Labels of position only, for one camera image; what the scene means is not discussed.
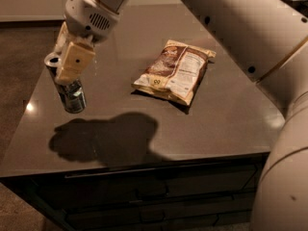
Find silver redbull can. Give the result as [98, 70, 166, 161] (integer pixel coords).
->
[44, 52, 86, 114]

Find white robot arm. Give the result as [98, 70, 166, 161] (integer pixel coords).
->
[55, 0, 308, 231]

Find brown chip bag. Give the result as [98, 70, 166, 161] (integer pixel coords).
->
[132, 39, 216, 107]

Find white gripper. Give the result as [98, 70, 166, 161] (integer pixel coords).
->
[54, 0, 119, 86]

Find dark drawer cabinet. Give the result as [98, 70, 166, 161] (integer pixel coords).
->
[1, 153, 268, 231]

